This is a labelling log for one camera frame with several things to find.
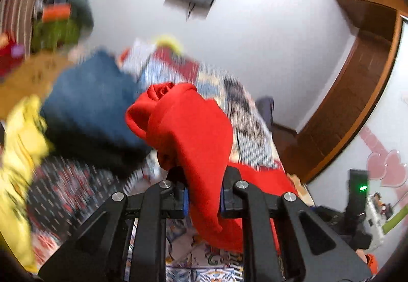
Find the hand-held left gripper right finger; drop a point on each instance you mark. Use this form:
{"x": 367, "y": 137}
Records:
{"x": 223, "y": 202}

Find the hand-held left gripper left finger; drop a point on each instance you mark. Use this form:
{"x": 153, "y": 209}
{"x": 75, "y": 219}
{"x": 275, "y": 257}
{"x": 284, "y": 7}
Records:
{"x": 184, "y": 204}

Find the red garment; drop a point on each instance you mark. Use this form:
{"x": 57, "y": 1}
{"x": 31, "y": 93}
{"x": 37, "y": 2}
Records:
{"x": 191, "y": 129}

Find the patchwork printed bedspread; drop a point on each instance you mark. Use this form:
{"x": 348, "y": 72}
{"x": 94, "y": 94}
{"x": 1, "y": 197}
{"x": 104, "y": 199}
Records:
{"x": 251, "y": 148}

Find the grey-purple chair back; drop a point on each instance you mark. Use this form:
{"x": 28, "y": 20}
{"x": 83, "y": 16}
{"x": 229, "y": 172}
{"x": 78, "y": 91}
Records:
{"x": 266, "y": 110}

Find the wooden door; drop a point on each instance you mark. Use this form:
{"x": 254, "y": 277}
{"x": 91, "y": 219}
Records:
{"x": 357, "y": 78}

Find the blue denim jeans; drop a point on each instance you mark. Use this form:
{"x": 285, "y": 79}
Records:
{"x": 95, "y": 103}

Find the yellow plush object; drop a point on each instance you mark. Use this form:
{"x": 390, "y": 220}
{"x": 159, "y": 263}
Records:
{"x": 168, "y": 43}

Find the yellow cloth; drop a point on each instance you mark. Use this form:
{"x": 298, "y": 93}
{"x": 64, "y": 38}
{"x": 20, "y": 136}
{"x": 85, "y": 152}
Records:
{"x": 19, "y": 154}

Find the brown patterned cloth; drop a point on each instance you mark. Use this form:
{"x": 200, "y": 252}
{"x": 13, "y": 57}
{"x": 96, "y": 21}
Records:
{"x": 32, "y": 78}

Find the green and orange toy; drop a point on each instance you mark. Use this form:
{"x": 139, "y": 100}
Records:
{"x": 55, "y": 33}

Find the red plush toy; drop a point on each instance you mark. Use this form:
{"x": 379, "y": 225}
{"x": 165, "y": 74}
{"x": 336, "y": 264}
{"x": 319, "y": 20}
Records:
{"x": 8, "y": 55}

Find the orange box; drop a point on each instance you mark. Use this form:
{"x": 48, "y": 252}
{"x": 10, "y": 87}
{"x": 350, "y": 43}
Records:
{"x": 56, "y": 12}

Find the pink heart wall stickers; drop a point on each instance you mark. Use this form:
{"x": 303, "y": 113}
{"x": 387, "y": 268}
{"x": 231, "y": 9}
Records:
{"x": 385, "y": 161}

